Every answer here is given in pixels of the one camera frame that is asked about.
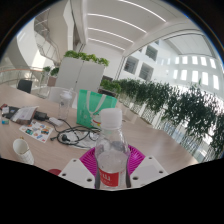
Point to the clear white-lidded shaker bottle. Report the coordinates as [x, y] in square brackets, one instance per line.
[64, 106]

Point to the green hedge along railing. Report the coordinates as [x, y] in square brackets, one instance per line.
[193, 110]

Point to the white cabinet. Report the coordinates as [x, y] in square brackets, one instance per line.
[80, 76]

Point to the colourful sticker sheet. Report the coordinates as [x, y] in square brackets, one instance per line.
[36, 131]

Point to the white grid-patterned cup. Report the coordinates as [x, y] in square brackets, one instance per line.
[24, 153]

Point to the flat round red coaster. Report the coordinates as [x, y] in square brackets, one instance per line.
[54, 172]

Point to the small blue marker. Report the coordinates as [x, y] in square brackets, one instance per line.
[5, 122]

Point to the clear red-labelled water bottle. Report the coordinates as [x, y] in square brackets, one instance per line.
[112, 160]

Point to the black office chair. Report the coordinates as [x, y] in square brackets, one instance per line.
[24, 86]

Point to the dark flat notebook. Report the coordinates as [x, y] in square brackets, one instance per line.
[10, 112]

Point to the white charger block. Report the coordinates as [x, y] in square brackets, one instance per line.
[55, 121]

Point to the long ceiling lights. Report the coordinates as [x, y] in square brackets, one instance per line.
[116, 20]

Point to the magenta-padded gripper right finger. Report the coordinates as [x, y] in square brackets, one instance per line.
[148, 170]

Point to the potted plants beside cabinet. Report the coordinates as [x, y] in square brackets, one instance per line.
[53, 71]

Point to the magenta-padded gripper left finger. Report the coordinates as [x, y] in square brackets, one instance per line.
[75, 171]

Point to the black flat device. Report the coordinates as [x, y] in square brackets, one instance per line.
[41, 116]

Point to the white propped booklet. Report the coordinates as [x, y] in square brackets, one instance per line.
[25, 114]

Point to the white chair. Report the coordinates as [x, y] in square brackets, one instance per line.
[53, 95]

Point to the green cat-print tote bag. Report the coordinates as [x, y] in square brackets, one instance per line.
[86, 111]

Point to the green plants atop cabinet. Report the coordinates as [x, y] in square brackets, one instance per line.
[86, 56]

